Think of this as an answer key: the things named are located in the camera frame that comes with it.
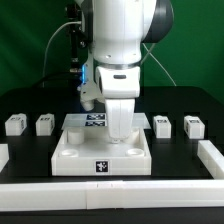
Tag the white U-shaped obstacle fence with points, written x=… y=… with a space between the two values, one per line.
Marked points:
x=111 y=194

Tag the white tag base sheet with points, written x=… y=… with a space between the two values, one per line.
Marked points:
x=100 y=119

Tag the white square tabletop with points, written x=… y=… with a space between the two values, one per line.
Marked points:
x=88 y=151

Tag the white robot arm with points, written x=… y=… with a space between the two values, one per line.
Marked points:
x=115 y=31

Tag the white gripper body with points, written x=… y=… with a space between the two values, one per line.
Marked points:
x=119 y=88

